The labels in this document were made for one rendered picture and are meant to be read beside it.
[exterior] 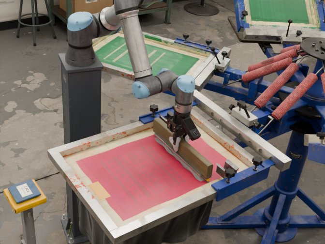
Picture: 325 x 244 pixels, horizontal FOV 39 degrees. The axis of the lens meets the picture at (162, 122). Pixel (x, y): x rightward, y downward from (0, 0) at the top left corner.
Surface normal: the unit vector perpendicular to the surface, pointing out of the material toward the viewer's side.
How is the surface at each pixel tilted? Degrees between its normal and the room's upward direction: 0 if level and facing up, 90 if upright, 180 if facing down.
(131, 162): 0
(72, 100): 90
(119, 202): 0
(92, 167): 0
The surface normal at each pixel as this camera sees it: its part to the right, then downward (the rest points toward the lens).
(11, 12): 0.58, 0.50
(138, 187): 0.08, -0.83
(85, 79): 0.38, 0.54
